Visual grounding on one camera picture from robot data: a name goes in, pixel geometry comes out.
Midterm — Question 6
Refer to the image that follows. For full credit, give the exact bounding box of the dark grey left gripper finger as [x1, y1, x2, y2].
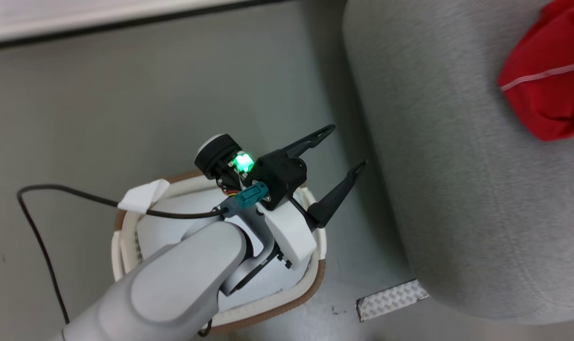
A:
[282, 124, 337, 160]
[307, 159, 369, 229]

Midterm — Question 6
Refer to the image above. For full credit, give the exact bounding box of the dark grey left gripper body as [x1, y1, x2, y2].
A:
[234, 149, 309, 210]

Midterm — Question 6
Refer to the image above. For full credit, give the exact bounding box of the red cloth garment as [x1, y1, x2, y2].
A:
[498, 0, 574, 142]

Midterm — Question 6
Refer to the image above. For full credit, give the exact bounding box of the grey fabric sofa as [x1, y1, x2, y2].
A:
[342, 0, 574, 325]

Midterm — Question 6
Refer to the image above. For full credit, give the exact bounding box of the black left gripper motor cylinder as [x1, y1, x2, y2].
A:
[194, 134, 242, 180]

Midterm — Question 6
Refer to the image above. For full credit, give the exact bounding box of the silver patterned metal plate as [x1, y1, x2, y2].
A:
[356, 279, 430, 323]

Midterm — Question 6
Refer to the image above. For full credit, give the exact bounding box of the white laundry basket brown rim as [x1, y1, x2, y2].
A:
[111, 170, 327, 334]

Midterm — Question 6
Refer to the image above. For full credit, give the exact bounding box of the white tape label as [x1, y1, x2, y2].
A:
[117, 179, 170, 214]

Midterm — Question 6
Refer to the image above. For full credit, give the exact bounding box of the white and black baseboard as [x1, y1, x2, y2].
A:
[0, 0, 287, 48]

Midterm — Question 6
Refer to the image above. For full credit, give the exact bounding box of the teal cable connector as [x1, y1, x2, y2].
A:
[221, 182, 270, 217]

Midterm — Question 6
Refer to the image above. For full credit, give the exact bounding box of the thin black cable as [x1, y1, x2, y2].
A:
[16, 184, 228, 327]

